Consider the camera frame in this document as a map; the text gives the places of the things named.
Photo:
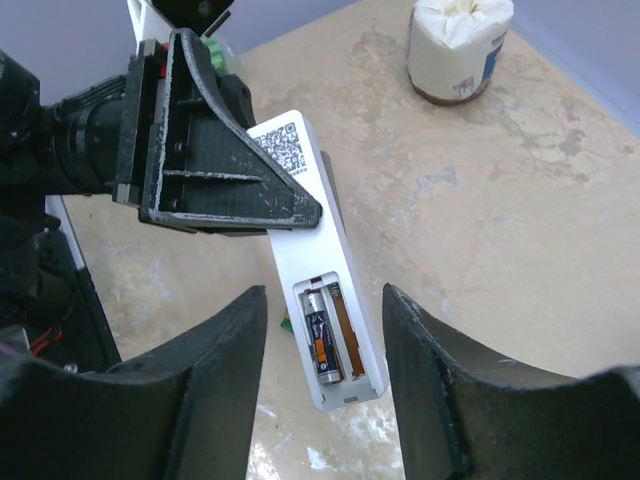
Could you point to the battery multipack blue green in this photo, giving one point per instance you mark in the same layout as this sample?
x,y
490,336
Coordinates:
x,y
223,60

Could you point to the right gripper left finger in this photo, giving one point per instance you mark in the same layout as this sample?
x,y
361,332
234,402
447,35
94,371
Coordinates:
x,y
183,410

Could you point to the white tissue roll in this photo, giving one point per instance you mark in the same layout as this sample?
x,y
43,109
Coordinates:
x,y
454,47

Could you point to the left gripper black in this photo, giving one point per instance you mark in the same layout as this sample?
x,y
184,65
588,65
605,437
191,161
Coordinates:
x,y
204,172

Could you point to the grey remote control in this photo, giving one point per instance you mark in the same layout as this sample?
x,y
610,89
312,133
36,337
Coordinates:
x,y
332,213

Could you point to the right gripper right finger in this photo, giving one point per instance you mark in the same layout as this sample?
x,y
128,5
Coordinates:
x,y
465,411

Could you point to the white remote control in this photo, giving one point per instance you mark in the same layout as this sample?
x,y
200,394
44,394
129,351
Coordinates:
x,y
317,259

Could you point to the black battery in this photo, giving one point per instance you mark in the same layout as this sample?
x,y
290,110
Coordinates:
x,y
324,351

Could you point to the green battery centre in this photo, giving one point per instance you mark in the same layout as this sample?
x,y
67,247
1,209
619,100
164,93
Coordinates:
x,y
286,323

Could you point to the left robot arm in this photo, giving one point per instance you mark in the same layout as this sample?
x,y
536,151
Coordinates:
x,y
47,152

